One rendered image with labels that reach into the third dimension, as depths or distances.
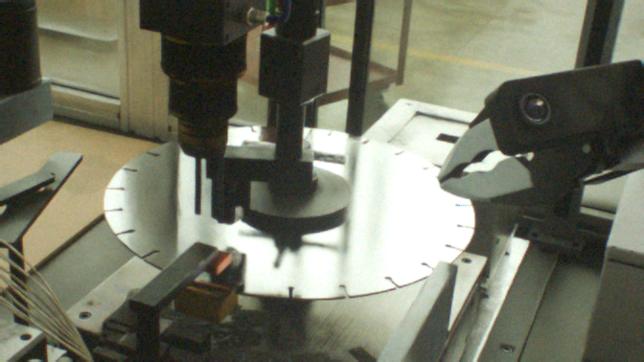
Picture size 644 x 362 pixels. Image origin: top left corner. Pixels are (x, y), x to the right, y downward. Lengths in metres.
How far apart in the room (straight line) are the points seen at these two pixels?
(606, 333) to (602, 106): 0.41
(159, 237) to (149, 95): 0.68
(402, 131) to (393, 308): 0.32
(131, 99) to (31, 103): 0.64
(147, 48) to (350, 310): 0.67
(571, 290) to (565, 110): 0.56
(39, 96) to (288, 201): 0.23
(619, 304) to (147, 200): 0.48
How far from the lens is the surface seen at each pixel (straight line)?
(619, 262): 0.96
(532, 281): 1.15
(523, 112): 0.60
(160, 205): 0.82
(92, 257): 1.14
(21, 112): 0.81
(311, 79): 0.70
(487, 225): 1.07
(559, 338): 1.07
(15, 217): 0.87
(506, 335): 1.04
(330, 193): 0.82
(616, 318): 0.99
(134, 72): 1.44
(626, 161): 0.69
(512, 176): 0.71
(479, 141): 0.72
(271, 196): 0.81
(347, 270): 0.73
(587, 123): 0.63
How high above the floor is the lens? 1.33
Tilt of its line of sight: 26 degrees down
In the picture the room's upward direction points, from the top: 4 degrees clockwise
